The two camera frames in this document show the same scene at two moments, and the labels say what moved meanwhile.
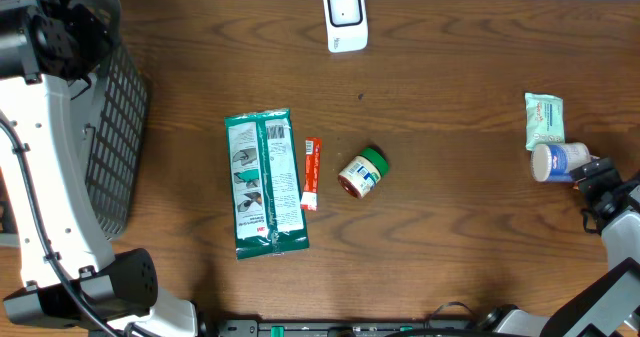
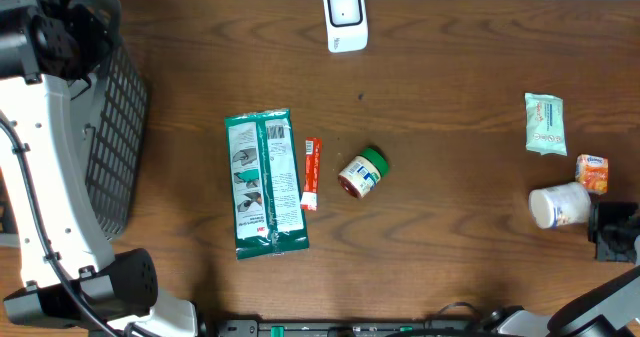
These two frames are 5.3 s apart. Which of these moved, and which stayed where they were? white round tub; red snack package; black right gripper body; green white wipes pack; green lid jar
Moved: black right gripper body; white round tub
Stayed: red snack package; green lid jar; green white wipes pack
